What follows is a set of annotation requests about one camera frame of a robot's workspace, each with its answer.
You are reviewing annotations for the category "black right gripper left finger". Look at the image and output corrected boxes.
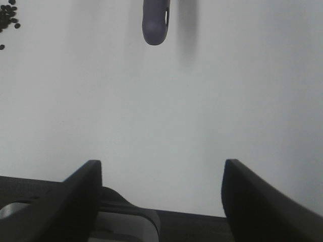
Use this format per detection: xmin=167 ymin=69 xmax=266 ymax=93
xmin=1 ymin=160 xmax=102 ymax=241

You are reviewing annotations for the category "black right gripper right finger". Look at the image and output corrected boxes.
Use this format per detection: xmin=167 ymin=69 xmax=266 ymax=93
xmin=221 ymin=159 xmax=322 ymax=241

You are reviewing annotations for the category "pile of coffee beans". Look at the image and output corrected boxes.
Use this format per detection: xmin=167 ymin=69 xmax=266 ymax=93
xmin=0 ymin=0 xmax=21 ymax=50

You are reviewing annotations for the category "purple hand brush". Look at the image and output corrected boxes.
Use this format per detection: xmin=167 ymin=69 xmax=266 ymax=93
xmin=142 ymin=0 xmax=170 ymax=45

